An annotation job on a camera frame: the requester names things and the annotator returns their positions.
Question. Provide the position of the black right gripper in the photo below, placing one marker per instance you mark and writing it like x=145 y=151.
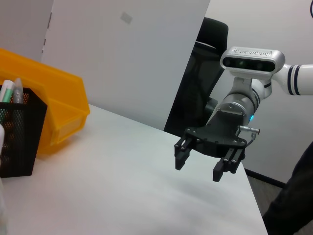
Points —
x=220 y=134

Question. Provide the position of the grey marker pen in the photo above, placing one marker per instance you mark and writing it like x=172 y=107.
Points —
x=18 y=93

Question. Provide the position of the mint green pen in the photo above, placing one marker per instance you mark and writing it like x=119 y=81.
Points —
x=7 y=93

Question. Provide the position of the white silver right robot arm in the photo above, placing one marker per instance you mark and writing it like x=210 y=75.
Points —
x=242 y=102

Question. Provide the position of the black mesh pen holder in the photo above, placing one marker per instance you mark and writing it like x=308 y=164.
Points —
x=22 y=147

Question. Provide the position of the person in dark clothing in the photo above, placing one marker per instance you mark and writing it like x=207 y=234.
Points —
x=293 y=195

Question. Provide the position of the yellow plastic storage bin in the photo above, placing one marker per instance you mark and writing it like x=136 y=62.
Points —
x=61 y=98

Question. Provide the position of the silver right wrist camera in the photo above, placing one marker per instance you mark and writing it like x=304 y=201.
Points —
x=252 y=61

